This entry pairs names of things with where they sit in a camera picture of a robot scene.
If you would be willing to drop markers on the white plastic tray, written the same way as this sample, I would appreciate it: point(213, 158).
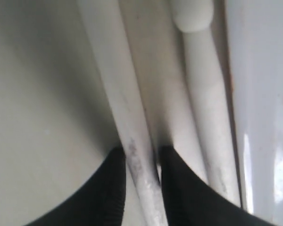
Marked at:
point(255, 44)

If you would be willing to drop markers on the white wooden drumstick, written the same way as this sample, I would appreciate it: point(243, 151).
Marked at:
point(208, 96)
point(106, 33)

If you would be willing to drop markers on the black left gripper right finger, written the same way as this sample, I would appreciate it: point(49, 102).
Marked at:
point(190, 202)

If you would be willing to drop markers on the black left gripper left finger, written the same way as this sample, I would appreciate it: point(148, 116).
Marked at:
point(99, 202)

